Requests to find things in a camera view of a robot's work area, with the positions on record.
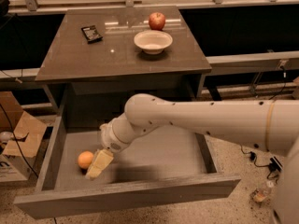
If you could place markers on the black power strip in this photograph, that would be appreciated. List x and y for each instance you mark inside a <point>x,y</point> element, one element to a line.
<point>275,165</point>

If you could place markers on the white bowl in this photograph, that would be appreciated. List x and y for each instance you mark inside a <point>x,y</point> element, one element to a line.
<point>153,42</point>

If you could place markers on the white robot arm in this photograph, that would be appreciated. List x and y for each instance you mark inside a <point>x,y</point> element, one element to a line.
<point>269,125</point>

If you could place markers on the red apple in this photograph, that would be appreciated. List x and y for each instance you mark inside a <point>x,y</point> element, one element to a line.
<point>156,21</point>

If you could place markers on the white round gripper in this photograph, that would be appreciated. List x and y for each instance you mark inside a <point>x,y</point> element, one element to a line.
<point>109,139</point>

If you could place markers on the clear plastic bottle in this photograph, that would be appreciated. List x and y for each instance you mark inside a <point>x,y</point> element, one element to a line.
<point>262,191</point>

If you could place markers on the orange fruit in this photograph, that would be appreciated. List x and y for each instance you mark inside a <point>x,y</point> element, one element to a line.
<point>85,159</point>

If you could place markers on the open grey top drawer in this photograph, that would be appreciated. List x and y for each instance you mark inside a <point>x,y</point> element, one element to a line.
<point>169,165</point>

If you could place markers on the black snack packet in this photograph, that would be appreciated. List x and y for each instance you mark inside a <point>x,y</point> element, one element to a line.
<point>91,34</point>

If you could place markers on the brown cardboard box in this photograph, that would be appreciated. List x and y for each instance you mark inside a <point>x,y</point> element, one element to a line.
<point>20,138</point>

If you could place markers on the black power adapter with cable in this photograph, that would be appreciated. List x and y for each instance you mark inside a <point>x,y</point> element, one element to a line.
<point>253,158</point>

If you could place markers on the grey cabinet with counter top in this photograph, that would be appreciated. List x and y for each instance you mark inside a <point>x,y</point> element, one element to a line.
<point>92,81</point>

